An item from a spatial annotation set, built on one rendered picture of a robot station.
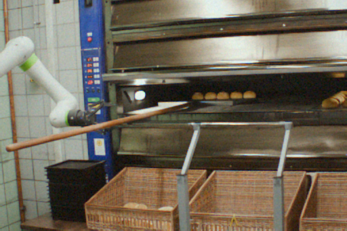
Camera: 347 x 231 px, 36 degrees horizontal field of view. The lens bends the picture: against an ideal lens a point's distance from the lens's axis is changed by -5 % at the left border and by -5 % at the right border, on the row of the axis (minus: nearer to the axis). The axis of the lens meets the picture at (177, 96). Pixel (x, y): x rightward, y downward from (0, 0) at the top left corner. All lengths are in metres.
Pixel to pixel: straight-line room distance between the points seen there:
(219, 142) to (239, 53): 0.52
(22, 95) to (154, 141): 1.08
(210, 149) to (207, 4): 0.83
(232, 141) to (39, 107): 1.40
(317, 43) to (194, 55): 0.73
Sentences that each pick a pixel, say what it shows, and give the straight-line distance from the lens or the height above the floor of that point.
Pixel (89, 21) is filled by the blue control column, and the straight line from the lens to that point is 3.55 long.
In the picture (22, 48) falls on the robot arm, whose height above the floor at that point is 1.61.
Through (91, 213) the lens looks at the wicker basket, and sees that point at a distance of 3.14.
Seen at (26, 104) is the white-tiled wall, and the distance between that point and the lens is 3.94.
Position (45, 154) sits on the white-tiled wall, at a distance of 3.89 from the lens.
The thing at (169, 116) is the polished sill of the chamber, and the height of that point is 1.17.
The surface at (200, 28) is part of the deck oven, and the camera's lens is 3.22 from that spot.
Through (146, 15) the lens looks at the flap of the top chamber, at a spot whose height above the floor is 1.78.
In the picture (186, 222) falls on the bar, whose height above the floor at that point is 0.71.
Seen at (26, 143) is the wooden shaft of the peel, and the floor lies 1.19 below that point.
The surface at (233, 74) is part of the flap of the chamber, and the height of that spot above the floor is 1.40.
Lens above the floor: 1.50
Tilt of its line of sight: 4 degrees down
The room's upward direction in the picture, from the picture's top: 3 degrees counter-clockwise
